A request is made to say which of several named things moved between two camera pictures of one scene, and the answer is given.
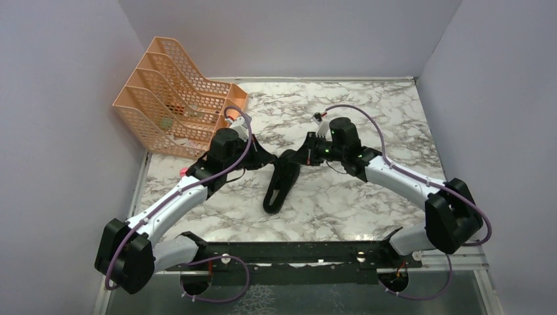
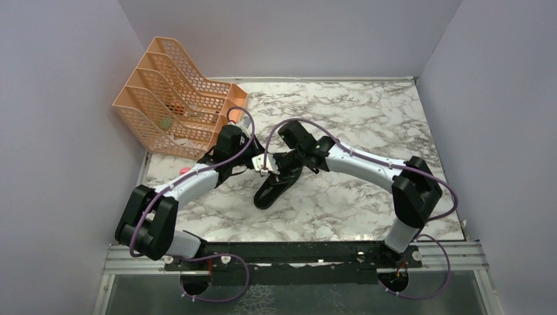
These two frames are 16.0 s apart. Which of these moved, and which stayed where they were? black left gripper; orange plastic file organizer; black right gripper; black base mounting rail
Moved: black right gripper
Stayed: orange plastic file organizer; black left gripper; black base mounting rail
